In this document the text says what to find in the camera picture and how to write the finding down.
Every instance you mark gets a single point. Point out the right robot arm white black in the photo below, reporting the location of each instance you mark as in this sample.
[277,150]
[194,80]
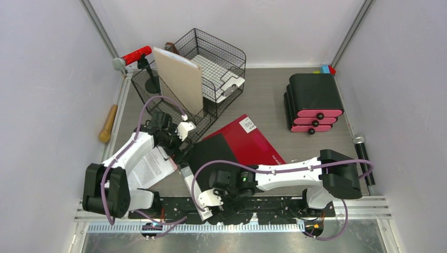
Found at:
[327,177]

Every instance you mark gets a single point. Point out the black microphone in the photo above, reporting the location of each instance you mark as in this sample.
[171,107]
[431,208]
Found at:
[360,148]

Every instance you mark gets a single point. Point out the colourful toy blocks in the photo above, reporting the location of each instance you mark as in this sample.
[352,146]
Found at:
[325,69]

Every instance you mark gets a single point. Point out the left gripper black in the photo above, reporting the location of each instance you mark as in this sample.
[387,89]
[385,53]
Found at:
[180,156]

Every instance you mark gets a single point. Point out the wooden stick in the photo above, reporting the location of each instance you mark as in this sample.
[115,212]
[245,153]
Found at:
[105,134]

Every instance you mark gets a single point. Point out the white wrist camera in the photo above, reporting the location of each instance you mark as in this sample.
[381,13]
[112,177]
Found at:
[184,128]
[209,198]

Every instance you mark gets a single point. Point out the black pink drawer cabinet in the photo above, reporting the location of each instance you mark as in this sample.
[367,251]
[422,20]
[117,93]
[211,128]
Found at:
[312,103]

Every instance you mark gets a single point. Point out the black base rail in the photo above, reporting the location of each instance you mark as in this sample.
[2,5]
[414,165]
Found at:
[268,210]

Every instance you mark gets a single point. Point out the red notebook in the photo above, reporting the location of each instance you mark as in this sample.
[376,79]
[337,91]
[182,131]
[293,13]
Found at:
[248,144]

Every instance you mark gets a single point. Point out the black wire mesh organizer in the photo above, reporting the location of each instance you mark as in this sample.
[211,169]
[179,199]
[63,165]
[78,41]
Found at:
[195,42]

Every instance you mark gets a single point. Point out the black clip file folder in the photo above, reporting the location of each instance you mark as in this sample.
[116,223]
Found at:
[207,169]

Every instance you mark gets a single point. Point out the pink clipboard with paper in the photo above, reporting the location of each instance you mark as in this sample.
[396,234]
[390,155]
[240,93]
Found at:
[151,169]

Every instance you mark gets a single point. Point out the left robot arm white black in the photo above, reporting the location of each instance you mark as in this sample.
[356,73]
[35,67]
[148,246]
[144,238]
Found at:
[122,183]

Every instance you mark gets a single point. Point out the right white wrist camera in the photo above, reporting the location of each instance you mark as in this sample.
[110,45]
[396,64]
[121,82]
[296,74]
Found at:
[209,198]

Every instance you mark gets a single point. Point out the beige folder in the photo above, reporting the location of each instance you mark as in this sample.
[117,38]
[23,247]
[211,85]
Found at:
[181,79]

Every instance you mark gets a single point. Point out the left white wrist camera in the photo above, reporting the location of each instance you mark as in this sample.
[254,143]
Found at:
[184,128]

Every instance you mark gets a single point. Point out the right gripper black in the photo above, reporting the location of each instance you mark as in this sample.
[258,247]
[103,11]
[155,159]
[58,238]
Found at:
[227,210]

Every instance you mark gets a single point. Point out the brown object behind organizer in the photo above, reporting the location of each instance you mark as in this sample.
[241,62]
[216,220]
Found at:
[171,48]

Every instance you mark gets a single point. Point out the red glitter microphone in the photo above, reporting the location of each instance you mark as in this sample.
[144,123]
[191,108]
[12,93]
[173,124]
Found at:
[139,56]

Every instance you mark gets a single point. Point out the black stand in organizer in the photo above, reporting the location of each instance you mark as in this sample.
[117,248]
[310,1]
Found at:
[152,84]

